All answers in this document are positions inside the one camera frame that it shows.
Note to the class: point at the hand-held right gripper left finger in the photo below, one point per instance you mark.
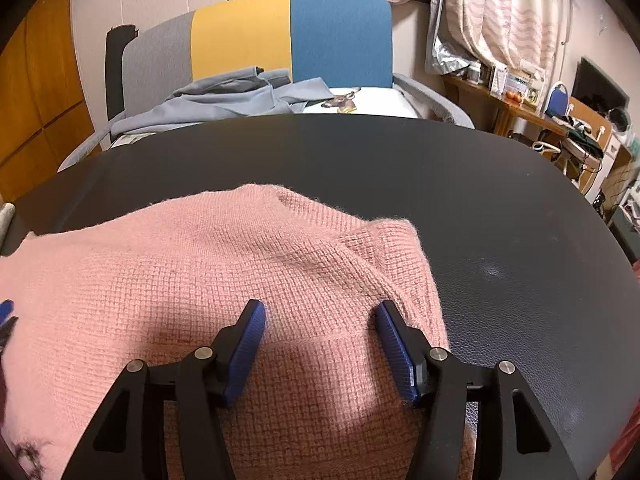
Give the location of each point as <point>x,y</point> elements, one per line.
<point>247,355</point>

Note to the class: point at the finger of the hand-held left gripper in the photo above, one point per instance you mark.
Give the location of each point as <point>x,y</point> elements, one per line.
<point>5,311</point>

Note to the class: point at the white printed cloth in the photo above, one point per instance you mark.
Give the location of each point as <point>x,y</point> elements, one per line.
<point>380,102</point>

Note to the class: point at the cluttered wooden desk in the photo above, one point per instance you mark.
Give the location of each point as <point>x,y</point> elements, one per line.
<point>492,92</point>

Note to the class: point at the black television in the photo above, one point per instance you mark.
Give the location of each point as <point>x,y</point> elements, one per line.
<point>595,85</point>

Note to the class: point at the wooden side desk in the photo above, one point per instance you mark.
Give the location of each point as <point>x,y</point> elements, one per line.
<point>600,130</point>

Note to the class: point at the blue folding chair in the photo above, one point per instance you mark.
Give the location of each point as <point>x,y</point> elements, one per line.
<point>557,97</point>

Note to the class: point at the grey-blue garment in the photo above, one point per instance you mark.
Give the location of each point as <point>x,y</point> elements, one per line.
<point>225,100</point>

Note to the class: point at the pink knit sweater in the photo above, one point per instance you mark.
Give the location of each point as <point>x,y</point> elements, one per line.
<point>200,260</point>

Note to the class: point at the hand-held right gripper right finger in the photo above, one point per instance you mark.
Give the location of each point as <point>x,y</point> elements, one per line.
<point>395,355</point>

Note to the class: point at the grey yellow blue armchair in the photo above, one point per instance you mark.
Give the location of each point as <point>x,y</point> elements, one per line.
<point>340,35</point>

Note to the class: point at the wooden wardrobe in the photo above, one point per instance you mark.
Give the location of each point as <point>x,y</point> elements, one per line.
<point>40,110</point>

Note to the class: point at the pink striped curtain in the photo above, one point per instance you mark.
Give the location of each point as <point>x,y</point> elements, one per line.
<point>500,10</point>

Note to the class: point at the silver foil bag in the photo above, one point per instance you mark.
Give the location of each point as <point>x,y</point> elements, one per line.
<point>450,55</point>

